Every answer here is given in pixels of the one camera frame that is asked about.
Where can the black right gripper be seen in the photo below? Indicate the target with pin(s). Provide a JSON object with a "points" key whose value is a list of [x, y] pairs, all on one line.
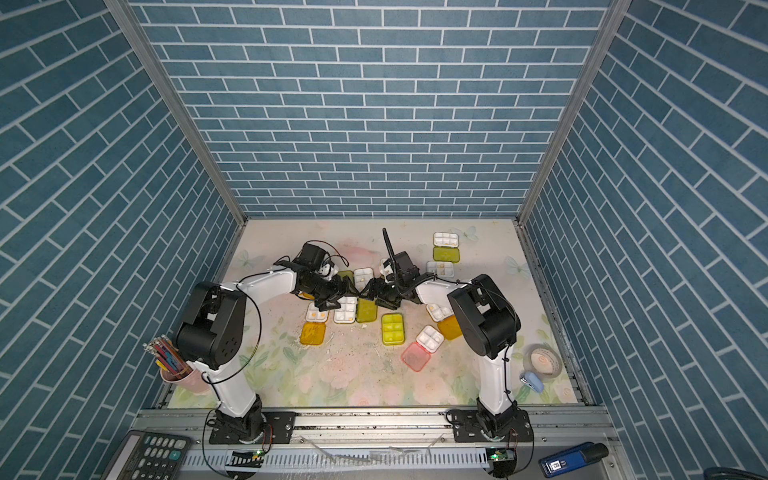
{"points": [[379, 285]]}

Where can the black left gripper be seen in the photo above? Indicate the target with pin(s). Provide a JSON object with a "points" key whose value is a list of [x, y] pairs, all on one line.
{"points": [[336, 293]]}

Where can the green pillbox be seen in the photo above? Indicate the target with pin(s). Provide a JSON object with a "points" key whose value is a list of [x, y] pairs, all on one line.
{"points": [[355, 310], [446, 247], [392, 329]]}

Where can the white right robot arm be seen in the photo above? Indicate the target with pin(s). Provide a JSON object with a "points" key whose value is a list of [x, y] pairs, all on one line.
{"points": [[489, 325]]}

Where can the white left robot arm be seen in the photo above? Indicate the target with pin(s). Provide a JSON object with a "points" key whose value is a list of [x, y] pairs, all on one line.
{"points": [[211, 333]]}

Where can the green pillbox sideways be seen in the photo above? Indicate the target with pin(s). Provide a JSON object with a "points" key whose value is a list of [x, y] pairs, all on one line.
{"points": [[360, 277]]}

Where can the small orange pillbox front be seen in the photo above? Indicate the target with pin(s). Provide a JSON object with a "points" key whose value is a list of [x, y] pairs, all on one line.
{"points": [[314, 329]]}

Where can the clear pillbox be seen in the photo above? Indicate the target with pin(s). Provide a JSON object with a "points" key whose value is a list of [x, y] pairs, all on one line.
{"points": [[444, 269]]}

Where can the pink pillbox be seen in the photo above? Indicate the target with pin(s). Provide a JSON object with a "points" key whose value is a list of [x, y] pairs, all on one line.
{"points": [[419, 353]]}

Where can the orange pillbox right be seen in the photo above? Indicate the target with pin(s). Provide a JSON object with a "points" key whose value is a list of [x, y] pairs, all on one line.
{"points": [[447, 323]]}

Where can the tape roll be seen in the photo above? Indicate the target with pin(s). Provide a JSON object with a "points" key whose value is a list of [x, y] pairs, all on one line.
{"points": [[543, 361]]}

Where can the pink pencil cup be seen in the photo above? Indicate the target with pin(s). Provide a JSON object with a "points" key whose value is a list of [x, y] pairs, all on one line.
{"points": [[174, 370]]}

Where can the blue handheld device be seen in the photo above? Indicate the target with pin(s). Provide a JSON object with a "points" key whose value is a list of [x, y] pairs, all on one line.
{"points": [[574, 458]]}

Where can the black calculator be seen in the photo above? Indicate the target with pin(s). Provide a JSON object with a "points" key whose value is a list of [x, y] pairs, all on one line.
{"points": [[148, 455]]}

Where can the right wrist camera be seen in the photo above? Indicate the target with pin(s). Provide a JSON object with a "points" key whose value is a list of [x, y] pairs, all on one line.
{"points": [[405, 271]]}

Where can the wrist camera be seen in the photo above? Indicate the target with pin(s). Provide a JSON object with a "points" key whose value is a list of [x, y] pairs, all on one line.
{"points": [[316, 259], [405, 271]]}

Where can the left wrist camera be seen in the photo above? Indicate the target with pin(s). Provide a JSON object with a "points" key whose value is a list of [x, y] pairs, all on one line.
{"points": [[316, 259]]}

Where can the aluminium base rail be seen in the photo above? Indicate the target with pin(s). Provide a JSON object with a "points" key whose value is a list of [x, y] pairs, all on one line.
{"points": [[336, 439]]}

